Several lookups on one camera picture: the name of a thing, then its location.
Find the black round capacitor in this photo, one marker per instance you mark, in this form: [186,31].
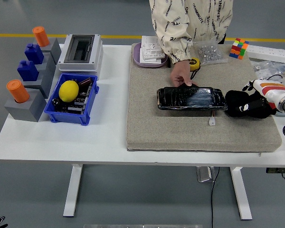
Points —
[56,102]

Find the black film-wrapped panel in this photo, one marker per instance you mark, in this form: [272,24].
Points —
[192,99]

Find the white table leg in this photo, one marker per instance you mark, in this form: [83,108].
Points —
[241,192]
[72,190]

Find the white switch plate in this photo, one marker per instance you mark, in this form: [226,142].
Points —
[152,47]
[149,61]

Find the person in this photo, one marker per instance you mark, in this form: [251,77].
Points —
[199,16]

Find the black rag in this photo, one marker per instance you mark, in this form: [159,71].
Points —
[235,102]

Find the clear bag of metal nuts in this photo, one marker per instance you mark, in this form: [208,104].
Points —
[210,53]

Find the person's right hand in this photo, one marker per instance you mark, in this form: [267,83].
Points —
[181,72]

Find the yellow tape measure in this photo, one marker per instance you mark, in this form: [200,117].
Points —
[194,64]

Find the yellow lemon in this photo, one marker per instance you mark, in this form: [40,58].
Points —
[69,91]

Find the grey cube block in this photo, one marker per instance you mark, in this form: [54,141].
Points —
[23,111]
[55,50]
[50,63]
[44,83]

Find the brown cylindrical capacitor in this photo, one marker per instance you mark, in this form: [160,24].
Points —
[85,82]

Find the grey electrical enclosure box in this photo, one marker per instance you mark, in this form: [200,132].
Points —
[95,54]

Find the purple oval tray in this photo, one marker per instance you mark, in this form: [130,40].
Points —
[136,58]

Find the silver table control box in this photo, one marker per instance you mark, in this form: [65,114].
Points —
[204,174]

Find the orange cylinder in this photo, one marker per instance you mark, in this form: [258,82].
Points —
[40,36]
[17,91]

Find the white power strip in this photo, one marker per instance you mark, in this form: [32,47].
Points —
[266,50]

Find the blue plastic block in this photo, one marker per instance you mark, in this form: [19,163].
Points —
[34,54]
[28,71]

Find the dark circuit board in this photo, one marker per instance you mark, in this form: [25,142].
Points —
[79,101]

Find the person's right forearm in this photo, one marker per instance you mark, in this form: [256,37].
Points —
[175,45]

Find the light blue tray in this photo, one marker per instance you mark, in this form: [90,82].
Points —
[280,114]

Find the grey-brown mat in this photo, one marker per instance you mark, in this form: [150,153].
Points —
[171,133]

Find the blue plastic bin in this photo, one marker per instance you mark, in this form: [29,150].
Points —
[69,117]

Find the multicoloured puzzle cube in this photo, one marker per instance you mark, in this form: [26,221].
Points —
[238,48]

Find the clear plastic parts bag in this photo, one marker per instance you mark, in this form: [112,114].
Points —
[270,67]

